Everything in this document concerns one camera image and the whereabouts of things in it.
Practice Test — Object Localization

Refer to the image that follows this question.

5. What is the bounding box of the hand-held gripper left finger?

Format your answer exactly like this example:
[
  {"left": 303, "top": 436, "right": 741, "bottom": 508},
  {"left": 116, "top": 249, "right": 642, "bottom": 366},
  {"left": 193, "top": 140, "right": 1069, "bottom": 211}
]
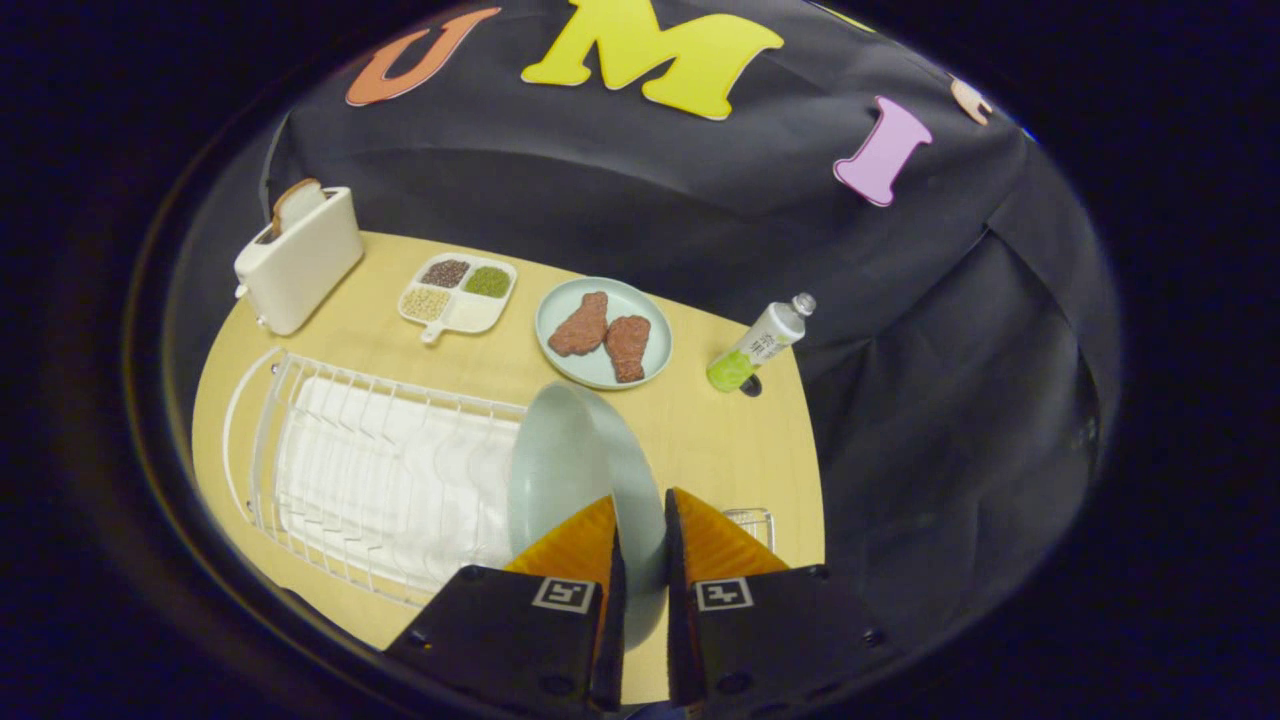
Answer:
[{"left": 385, "top": 495, "right": 628, "bottom": 713}]

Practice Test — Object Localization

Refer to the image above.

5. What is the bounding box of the small metal wire basket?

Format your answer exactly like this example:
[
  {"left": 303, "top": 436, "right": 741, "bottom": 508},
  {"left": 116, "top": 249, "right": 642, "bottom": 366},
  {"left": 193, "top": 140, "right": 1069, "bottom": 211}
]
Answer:
[{"left": 722, "top": 507, "right": 776, "bottom": 553}]

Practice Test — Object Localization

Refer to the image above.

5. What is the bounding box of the white divided grain tray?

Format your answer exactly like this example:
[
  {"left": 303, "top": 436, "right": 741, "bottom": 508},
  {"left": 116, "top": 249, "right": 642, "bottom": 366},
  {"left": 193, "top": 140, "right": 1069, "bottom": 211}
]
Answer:
[{"left": 398, "top": 253, "right": 519, "bottom": 345}]

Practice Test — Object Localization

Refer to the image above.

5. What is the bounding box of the white wire dish rack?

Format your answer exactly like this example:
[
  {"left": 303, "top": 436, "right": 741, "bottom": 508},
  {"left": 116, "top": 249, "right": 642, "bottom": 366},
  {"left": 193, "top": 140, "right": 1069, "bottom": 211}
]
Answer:
[{"left": 222, "top": 347, "right": 531, "bottom": 609}]

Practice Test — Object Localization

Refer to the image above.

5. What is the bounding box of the bread slice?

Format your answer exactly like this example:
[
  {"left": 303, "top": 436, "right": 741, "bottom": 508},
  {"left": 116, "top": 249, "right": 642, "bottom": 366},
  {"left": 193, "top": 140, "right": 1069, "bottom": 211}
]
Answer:
[{"left": 270, "top": 178, "right": 328, "bottom": 239}]

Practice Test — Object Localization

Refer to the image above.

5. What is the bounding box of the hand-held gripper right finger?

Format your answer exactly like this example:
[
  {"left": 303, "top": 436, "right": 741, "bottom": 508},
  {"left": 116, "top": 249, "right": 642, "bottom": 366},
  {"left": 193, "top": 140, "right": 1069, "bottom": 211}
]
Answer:
[{"left": 664, "top": 487, "right": 901, "bottom": 706}]

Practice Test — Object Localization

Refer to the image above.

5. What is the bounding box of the pale green plate with meat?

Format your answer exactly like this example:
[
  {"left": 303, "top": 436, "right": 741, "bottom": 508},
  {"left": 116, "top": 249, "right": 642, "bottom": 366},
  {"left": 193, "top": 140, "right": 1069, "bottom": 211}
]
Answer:
[{"left": 535, "top": 277, "right": 674, "bottom": 390}]

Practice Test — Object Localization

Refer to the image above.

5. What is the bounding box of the green drink bottle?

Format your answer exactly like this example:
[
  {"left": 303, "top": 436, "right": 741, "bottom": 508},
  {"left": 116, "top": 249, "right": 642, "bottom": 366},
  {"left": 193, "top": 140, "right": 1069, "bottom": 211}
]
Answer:
[{"left": 706, "top": 292, "right": 817, "bottom": 394}]

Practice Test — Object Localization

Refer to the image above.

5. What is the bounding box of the white toaster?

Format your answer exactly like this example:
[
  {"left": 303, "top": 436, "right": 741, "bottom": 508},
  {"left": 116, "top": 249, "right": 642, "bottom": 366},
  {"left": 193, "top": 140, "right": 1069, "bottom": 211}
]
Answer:
[{"left": 234, "top": 186, "right": 365, "bottom": 337}]

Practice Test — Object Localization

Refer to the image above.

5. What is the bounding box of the brown meat piece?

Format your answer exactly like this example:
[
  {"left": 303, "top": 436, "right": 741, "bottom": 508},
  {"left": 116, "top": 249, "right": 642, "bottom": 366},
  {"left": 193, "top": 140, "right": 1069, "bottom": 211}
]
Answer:
[
  {"left": 604, "top": 315, "right": 652, "bottom": 384},
  {"left": 547, "top": 291, "right": 610, "bottom": 358}
]

